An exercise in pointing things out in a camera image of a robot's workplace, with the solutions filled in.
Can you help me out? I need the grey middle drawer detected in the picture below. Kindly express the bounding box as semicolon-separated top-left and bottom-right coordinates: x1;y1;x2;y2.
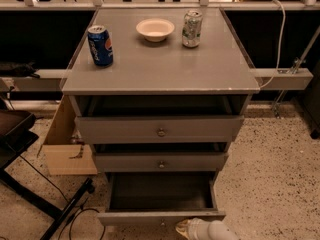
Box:
94;143;228;172

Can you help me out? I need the white bowl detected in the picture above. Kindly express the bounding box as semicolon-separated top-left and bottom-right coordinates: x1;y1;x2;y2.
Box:
136;18;175;42

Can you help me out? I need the metal rail beam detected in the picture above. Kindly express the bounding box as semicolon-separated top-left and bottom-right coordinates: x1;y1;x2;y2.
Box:
0;68;313;93

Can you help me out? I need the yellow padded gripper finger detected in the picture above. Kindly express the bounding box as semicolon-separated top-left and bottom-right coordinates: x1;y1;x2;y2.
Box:
175;219;190;240

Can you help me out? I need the cardboard box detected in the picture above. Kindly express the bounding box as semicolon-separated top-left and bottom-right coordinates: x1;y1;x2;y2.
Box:
41;97;97;175

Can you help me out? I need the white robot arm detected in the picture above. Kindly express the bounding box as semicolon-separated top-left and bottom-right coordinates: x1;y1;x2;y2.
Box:
176;218;240;240

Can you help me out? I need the white cable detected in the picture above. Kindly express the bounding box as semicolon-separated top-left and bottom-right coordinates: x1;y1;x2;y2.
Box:
259;0;288;90

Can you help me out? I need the grey drawer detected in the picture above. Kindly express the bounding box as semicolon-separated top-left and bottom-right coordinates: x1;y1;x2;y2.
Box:
75;95;244;144
94;143;228;172
98;172;225;226

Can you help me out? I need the grey bottom drawer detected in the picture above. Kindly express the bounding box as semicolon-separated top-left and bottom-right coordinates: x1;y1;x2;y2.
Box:
98;172;225;226

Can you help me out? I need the grey top drawer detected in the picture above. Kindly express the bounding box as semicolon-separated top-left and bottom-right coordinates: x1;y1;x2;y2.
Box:
75;95;244;144

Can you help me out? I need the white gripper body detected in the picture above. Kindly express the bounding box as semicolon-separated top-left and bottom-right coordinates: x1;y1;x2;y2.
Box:
187;218;213;240

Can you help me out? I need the black stand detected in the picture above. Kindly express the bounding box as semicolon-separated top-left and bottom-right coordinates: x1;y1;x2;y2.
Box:
0;109;96;240

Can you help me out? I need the blue Pepsi can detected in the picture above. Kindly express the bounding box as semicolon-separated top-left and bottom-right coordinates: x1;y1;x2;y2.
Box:
88;25;113;67

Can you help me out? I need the silver green soda can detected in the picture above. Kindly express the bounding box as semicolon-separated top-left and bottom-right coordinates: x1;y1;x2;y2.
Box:
182;9;203;48

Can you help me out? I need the black floor cable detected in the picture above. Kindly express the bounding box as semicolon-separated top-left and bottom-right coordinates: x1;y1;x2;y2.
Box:
19;154;106;240

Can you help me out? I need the grey drawer cabinet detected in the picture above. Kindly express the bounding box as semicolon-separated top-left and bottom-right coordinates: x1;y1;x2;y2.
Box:
60;7;261;185

